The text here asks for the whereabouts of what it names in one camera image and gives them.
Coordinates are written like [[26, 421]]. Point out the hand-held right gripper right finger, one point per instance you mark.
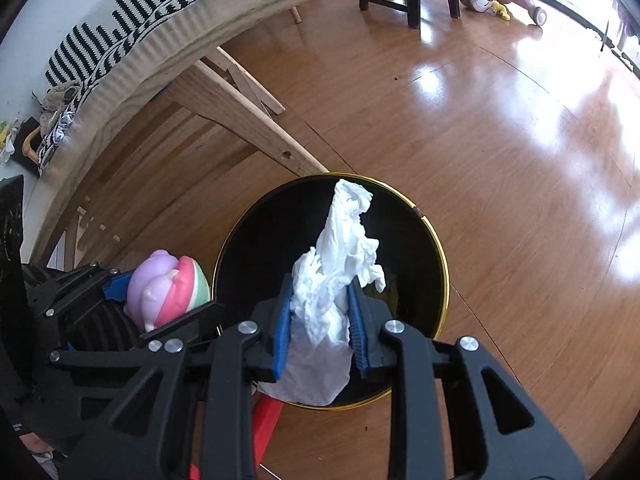
[[357, 332]]

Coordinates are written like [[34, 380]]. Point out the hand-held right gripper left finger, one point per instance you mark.
[[282, 335]]

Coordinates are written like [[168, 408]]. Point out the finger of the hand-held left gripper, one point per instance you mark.
[[117, 286], [190, 322]]

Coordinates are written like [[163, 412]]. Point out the pink purple soft toy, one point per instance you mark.
[[160, 290]]

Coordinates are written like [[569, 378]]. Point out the white tissue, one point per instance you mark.
[[325, 285]]

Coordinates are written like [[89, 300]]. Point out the black bin with gold rim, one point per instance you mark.
[[280, 240]]

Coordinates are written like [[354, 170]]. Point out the red snack packet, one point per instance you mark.
[[267, 420]]

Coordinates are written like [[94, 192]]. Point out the beige knitted cloth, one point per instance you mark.
[[57, 97]]

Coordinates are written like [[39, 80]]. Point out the black white striped blanket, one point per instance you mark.
[[135, 0]]

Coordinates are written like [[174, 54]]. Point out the small yellow toy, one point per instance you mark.
[[502, 11]]

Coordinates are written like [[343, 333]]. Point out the thin black rod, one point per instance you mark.
[[604, 36]]

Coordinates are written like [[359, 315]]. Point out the wooden bed frame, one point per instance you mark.
[[235, 115]]

